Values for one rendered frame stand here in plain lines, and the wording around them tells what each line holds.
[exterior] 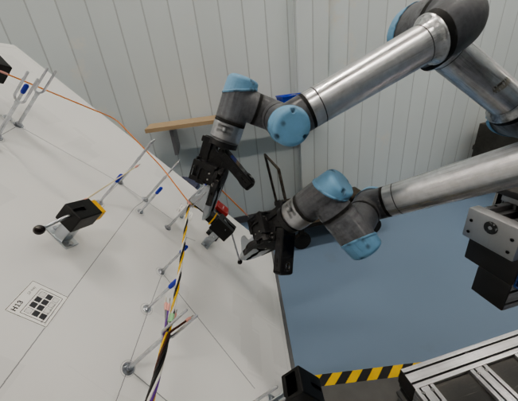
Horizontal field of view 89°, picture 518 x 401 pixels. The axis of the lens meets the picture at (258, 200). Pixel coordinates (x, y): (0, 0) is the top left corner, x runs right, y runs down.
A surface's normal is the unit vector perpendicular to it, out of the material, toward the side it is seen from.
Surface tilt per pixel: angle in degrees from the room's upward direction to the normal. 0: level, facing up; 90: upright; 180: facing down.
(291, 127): 90
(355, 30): 90
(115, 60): 90
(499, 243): 90
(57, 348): 50
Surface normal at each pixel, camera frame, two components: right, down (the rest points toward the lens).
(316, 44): 0.23, 0.40
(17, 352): 0.70, -0.67
